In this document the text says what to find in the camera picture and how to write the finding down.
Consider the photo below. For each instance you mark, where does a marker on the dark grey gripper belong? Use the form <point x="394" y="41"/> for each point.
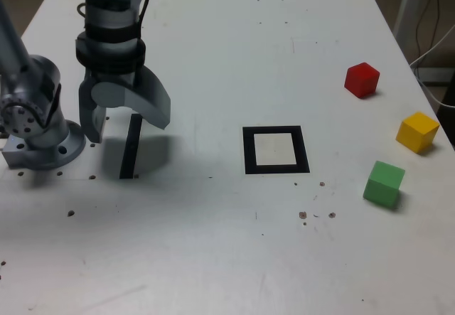
<point x="117" y="76"/>

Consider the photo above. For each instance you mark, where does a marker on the red cube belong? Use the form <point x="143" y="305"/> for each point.
<point x="360" y="80"/>

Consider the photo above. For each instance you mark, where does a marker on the green cube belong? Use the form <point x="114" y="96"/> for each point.
<point x="382" y="187"/>

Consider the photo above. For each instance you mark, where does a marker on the yellow cube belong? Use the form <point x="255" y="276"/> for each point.
<point x="416" y="133"/>

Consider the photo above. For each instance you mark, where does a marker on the black tape square outline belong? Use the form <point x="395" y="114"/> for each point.
<point x="249" y="151"/>

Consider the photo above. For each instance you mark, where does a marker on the black tape strip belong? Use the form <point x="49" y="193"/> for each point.
<point x="128" y="151"/>

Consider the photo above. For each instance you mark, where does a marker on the white metal frame leg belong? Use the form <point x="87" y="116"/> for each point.
<point x="409" y="2"/>

